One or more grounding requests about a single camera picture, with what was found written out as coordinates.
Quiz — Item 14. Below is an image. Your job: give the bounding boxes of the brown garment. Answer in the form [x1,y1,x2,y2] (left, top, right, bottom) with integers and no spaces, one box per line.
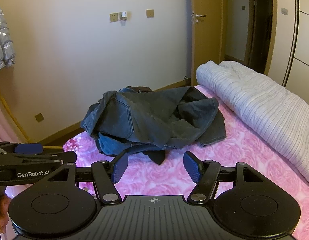
[125,86,153,93]

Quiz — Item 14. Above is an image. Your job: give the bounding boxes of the white ribbed quilt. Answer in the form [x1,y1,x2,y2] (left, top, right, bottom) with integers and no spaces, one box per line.
[196,60,309,189]

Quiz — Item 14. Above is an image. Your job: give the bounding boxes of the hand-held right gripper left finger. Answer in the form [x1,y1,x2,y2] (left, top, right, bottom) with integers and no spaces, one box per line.
[48,152,129,205]

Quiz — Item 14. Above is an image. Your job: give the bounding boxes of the person's left hand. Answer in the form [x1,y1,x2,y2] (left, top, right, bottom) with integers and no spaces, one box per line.
[0,194,10,233]

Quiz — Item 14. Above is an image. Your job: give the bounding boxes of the wooden door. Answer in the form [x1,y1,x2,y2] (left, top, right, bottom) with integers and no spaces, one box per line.
[190,0,224,87]

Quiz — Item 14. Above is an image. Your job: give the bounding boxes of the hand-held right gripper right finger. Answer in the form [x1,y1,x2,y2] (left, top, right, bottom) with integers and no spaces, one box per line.
[183,151,266,205]

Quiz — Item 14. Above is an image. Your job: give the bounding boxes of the dark grey pants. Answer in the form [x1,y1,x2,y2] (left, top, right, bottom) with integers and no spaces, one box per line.
[120,86,226,153]

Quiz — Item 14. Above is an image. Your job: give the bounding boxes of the pink rose blanket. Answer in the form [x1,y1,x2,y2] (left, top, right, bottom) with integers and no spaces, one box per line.
[5,84,309,240]

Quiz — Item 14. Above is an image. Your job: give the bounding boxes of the black garment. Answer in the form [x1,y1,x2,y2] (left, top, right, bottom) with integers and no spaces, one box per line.
[142,149,167,166]

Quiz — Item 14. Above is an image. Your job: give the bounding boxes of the silver puffer jacket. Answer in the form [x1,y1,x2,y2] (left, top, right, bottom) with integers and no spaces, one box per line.
[0,3,16,73]

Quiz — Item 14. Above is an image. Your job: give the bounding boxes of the bright blue jeans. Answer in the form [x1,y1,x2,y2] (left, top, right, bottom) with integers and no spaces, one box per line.
[95,131,146,157]

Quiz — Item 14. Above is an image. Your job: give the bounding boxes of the metal door handle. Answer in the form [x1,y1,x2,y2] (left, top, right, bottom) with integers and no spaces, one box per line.
[192,11,207,24]

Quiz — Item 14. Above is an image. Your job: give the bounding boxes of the white wardrobe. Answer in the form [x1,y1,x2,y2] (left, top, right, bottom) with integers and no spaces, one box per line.
[281,0,309,105]

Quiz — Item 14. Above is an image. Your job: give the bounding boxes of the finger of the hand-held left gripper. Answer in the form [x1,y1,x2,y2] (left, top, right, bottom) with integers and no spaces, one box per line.
[0,141,43,155]
[0,151,78,166]

